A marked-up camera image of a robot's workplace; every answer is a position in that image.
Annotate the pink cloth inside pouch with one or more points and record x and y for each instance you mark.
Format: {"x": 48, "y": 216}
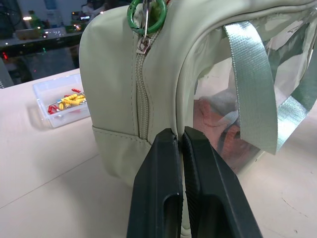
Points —
{"x": 213, "y": 124}

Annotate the silver zipper pull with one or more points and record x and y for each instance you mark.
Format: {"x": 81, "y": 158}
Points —
{"x": 143, "y": 44}

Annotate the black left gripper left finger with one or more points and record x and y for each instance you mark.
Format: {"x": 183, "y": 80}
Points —
{"x": 154, "y": 188}

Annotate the light green zip pouch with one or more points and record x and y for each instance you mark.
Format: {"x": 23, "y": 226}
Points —
{"x": 158, "y": 81}

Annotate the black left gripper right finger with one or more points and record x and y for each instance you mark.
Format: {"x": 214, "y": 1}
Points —
{"x": 218, "y": 196}

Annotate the clear plastic parts box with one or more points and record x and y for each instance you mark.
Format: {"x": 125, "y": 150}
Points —
{"x": 59, "y": 102}

